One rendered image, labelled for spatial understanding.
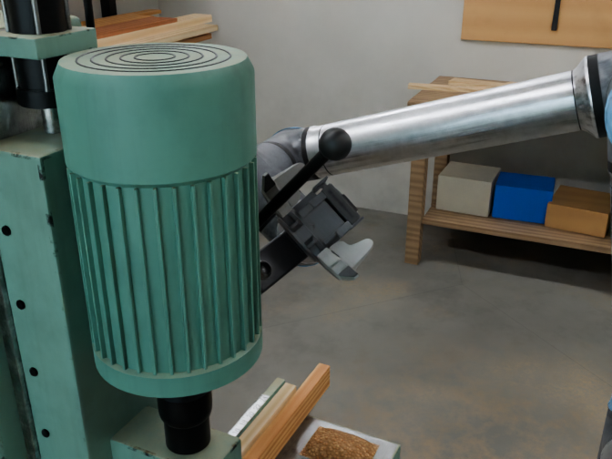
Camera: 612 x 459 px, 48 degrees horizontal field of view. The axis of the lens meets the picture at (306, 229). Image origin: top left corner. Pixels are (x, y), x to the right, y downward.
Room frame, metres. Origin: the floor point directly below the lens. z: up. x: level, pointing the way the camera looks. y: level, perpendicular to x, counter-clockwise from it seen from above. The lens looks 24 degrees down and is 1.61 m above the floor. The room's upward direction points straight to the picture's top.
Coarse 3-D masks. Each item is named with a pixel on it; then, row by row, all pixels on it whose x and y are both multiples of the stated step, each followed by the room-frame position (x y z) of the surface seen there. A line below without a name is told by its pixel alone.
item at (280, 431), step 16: (320, 368) 0.95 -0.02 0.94; (304, 384) 0.91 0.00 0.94; (320, 384) 0.92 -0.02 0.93; (304, 400) 0.87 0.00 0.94; (288, 416) 0.83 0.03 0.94; (304, 416) 0.87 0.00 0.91; (272, 432) 0.79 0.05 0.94; (288, 432) 0.82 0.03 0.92; (256, 448) 0.76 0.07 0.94; (272, 448) 0.78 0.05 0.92
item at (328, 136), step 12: (324, 132) 0.70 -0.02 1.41; (336, 132) 0.69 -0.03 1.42; (324, 144) 0.69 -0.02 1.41; (336, 144) 0.68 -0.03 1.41; (348, 144) 0.69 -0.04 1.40; (324, 156) 0.69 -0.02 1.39; (336, 156) 0.68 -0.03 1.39; (312, 168) 0.70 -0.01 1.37; (300, 180) 0.71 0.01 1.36; (288, 192) 0.71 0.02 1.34; (276, 204) 0.72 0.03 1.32; (264, 216) 0.73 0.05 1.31
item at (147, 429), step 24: (144, 408) 0.68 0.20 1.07; (120, 432) 0.64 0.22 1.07; (144, 432) 0.64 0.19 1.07; (216, 432) 0.64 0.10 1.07; (120, 456) 0.62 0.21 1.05; (144, 456) 0.61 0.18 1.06; (168, 456) 0.60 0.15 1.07; (192, 456) 0.60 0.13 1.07; (216, 456) 0.60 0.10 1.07; (240, 456) 0.63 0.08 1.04
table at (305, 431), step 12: (312, 420) 0.87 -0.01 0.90; (300, 432) 0.84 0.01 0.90; (312, 432) 0.84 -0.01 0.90; (348, 432) 0.84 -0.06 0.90; (360, 432) 0.84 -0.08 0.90; (288, 444) 0.81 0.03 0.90; (300, 444) 0.81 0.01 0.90; (384, 444) 0.81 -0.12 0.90; (396, 444) 0.81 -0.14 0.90; (288, 456) 0.79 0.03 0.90; (300, 456) 0.79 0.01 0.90; (384, 456) 0.79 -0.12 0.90; (396, 456) 0.80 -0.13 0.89
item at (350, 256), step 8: (368, 240) 0.74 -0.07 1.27; (336, 248) 0.75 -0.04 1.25; (344, 248) 0.75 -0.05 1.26; (352, 248) 0.74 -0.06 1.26; (360, 248) 0.73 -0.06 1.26; (368, 248) 0.72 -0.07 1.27; (320, 256) 0.74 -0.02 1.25; (328, 256) 0.73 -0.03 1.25; (344, 256) 0.73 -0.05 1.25; (352, 256) 0.72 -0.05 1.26; (360, 256) 0.72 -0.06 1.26; (328, 264) 0.72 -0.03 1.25; (336, 264) 0.71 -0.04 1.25; (344, 264) 0.70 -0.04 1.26; (352, 264) 0.71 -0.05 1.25; (336, 272) 0.70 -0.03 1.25; (344, 272) 0.68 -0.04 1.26; (352, 272) 0.68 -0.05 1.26
